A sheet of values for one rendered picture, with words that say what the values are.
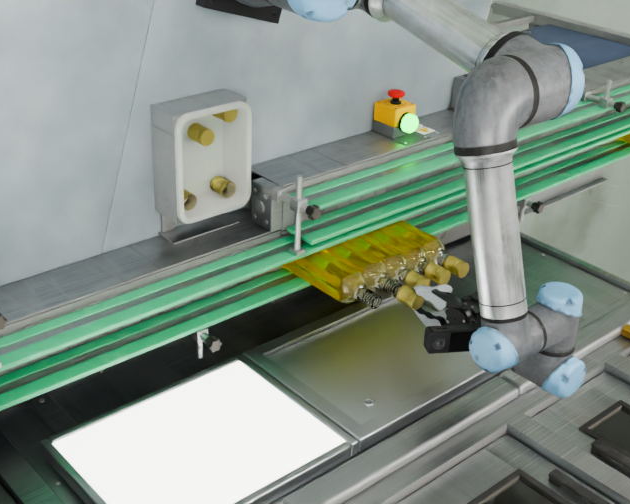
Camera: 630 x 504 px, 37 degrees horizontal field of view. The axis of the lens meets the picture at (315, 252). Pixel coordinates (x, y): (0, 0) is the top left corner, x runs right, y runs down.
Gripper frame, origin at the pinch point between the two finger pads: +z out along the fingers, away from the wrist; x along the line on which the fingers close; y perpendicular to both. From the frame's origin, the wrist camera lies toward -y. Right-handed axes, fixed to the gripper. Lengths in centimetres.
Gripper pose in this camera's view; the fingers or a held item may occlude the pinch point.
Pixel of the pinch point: (415, 300)
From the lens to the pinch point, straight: 181.4
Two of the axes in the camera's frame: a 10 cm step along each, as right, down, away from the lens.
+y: 7.6, -2.8, 5.9
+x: 0.4, -8.8, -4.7
